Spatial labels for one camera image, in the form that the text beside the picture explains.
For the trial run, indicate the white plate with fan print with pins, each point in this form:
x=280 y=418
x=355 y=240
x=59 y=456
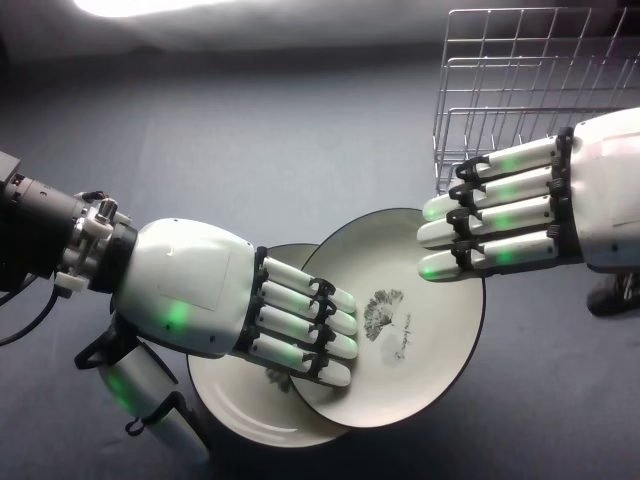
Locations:
x=425 y=350
x=240 y=400

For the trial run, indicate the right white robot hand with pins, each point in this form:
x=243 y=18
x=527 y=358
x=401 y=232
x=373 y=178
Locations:
x=605 y=190

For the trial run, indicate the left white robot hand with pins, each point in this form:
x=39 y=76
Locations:
x=190 y=280

